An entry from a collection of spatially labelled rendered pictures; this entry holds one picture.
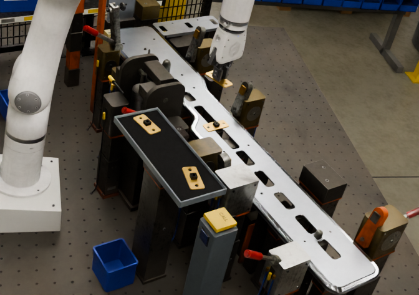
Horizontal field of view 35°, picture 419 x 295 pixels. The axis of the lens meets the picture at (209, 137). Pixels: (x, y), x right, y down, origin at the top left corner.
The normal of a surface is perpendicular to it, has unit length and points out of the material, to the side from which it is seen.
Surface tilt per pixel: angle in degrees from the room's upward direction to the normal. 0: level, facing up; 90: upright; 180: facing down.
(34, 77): 61
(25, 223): 90
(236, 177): 0
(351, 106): 0
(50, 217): 90
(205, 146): 0
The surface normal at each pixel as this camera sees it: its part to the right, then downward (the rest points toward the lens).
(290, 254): 0.18, -0.79
